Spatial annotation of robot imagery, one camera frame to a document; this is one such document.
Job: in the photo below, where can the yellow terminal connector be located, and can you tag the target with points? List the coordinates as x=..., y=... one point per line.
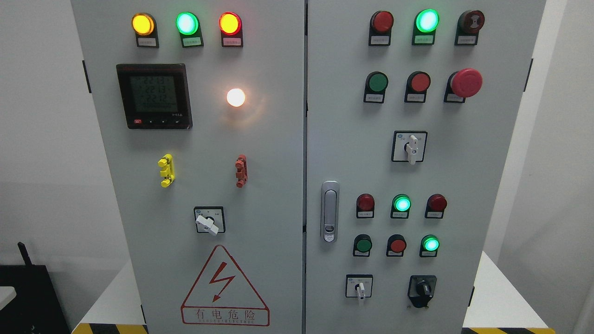
x=167, y=170

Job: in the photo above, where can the green lit indicator top right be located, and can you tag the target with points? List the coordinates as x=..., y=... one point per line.
x=425, y=25

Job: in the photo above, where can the green indicator light top left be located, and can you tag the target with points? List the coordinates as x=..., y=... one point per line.
x=189, y=28

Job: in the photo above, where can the white rotary switch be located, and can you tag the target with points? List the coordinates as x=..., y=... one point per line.
x=409, y=146
x=359, y=286

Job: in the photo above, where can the green lit indicator middle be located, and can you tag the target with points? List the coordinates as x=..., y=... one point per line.
x=400, y=206

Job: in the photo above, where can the dark red indicator top row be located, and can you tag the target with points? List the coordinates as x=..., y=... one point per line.
x=380, y=29

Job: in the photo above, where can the dark red indicator middle right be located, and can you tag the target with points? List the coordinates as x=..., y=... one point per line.
x=435, y=206

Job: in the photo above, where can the red push button upper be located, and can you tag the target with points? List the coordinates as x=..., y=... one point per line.
x=417, y=86

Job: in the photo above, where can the silver door latch handle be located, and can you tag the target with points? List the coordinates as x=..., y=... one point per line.
x=330, y=190

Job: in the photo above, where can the white rotary switch left door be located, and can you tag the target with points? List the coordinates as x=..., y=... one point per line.
x=210, y=219

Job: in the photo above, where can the white glowing indicator light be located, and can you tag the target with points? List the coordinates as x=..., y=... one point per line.
x=236, y=97

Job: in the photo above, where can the green push button upper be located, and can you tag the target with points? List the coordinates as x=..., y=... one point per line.
x=375, y=87

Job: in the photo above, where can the dark red buzzer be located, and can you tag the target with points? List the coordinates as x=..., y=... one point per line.
x=469, y=24

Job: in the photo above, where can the green lit indicator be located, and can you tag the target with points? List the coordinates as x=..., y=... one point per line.
x=400, y=206
x=425, y=25
x=429, y=246

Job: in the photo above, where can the white rotary switch lower right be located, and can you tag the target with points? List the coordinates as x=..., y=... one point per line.
x=359, y=286

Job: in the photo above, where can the dark red indicator middle left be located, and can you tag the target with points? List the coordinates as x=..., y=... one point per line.
x=365, y=206

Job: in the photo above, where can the green push button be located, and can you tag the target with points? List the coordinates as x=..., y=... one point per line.
x=362, y=245
x=375, y=87

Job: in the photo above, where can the red-orange indicator light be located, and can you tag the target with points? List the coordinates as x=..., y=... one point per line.
x=231, y=30

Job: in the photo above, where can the red terminal connector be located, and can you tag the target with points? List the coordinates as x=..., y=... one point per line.
x=241, y=171

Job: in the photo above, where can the green lit indicator lower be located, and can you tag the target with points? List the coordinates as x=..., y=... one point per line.
x=429, y=246

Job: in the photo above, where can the red push button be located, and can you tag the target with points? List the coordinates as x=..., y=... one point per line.
x=396, y=246
x=417, y=86

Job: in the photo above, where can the red electric hazard warning sticker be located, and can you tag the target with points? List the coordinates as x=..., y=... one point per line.
x=223, y=295

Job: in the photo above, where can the black selector knob switch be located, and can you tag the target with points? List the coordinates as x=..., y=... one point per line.
x=421, y=290

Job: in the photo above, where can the green push button lower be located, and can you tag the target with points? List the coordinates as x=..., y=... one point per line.
x=362, y=245

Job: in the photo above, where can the white rotary switch upper right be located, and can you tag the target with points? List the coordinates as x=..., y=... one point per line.
x=409, y=146

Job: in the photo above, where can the red emergency stop mushroom button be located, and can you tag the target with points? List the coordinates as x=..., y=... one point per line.
x=463, y=84

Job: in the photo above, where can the black digital power meter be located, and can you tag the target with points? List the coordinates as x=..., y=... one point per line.
x=155, y=96

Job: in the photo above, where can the yellow indicator light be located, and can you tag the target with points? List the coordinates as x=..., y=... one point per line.
x=145, y=28

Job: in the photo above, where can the red push button lower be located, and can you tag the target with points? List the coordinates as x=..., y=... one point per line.
x=396, y=246

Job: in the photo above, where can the black box with antenna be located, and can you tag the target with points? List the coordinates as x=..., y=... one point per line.
x=35, y=308

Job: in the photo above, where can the grey cabinet door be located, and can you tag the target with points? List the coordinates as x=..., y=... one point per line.
x=351, y=141
x=264, y=219

